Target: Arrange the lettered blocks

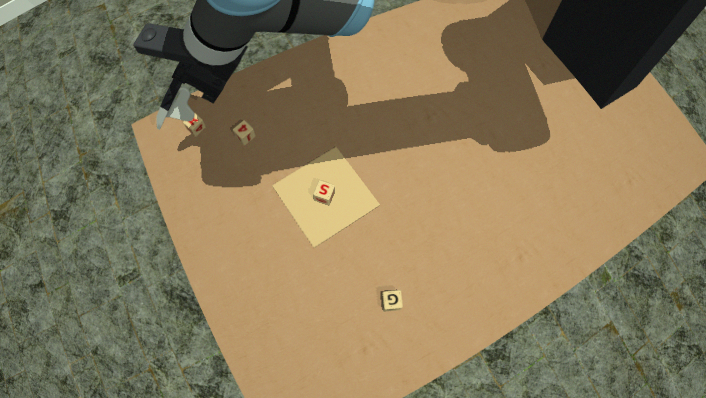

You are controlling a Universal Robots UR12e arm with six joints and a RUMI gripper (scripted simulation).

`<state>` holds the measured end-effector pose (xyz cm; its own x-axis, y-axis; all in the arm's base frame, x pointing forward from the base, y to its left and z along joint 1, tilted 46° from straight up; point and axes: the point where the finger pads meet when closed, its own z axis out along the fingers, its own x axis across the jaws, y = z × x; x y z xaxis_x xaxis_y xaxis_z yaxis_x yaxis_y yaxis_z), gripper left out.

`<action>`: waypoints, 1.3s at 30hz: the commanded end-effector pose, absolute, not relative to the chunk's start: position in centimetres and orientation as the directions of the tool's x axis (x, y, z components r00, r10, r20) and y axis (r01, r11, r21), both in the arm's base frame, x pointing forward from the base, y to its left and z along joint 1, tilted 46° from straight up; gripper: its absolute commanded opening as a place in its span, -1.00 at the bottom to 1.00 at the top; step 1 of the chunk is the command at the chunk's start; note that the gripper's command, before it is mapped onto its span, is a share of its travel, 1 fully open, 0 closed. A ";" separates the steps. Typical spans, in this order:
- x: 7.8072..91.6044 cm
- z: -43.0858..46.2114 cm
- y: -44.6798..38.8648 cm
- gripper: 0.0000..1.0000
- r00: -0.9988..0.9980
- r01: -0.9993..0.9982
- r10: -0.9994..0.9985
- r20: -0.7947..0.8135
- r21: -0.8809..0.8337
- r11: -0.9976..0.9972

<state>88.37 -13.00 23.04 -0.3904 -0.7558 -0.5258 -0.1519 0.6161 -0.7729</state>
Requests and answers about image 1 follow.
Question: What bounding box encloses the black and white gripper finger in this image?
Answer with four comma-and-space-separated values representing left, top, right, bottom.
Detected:
156, 74, 195, 130

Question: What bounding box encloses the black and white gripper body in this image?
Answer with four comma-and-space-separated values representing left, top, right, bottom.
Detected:
172, 46, 248, 104

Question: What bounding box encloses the pale yellow mat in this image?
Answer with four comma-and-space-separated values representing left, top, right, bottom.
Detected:
273, 147, 380, 248

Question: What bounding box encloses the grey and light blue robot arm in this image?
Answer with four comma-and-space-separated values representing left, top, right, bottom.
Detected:
133, 0, 375, 65

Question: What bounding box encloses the cream block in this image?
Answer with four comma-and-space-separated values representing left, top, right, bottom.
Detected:
382, 290, 403, 312
233, 120, 256, 145
183, 114, 206, 136
313, 180, 335, 206

